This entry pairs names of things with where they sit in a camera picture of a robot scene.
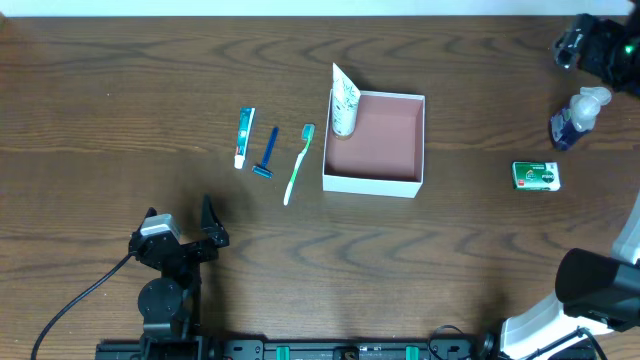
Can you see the green white soap box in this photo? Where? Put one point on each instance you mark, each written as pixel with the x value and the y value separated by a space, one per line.
pixel 536 176

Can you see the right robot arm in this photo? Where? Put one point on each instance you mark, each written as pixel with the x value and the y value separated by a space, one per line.
pixel 594 294

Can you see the blue disposable razor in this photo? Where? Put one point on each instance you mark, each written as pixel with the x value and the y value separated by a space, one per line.
pixel 262 168

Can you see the blue soap pump bottle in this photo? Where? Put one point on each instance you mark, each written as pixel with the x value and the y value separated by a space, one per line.
pixel 578 118

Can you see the white lotion tube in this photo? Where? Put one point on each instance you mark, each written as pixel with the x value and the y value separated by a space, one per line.
pixel 344 103

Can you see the white cardboard box pink inside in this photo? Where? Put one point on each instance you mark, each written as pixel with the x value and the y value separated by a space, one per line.
pixel 385 156

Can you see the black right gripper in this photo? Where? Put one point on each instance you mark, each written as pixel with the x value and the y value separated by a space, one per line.
pixel 580 46

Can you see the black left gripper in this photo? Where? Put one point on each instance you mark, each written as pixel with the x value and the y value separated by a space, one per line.
pixel 187 249

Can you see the green white toothbrush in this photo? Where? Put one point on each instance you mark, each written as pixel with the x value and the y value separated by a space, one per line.
pixel 307 136

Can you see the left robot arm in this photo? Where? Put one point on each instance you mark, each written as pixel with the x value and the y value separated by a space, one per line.
pixel 170 304

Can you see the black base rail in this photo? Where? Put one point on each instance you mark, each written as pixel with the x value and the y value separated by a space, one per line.
pixel 209 348

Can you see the green white toothpaste tube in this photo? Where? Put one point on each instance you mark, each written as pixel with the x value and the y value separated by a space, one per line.
pixel 244 129

